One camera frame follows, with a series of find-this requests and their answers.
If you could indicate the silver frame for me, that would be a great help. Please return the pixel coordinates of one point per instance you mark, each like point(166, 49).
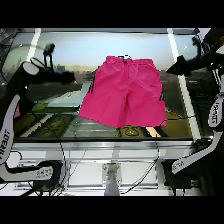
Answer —
point(100, 146)

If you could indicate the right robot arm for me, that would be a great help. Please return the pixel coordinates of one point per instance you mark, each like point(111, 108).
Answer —
point(216, 111)

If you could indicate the dusky pink garment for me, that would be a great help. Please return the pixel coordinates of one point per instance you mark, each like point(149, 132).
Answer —
point(17, 112)

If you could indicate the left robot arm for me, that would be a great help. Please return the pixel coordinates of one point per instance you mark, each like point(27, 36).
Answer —
point(7, 133)

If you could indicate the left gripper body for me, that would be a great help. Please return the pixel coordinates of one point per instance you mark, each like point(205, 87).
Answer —
point(66, 77)

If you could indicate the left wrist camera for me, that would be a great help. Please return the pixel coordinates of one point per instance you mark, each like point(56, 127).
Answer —
point(49, 50)

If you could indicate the pink shorts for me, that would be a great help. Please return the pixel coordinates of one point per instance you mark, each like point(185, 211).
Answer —
point(125, 91)

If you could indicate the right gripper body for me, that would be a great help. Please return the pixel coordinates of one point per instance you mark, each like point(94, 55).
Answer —
point(180, 66)

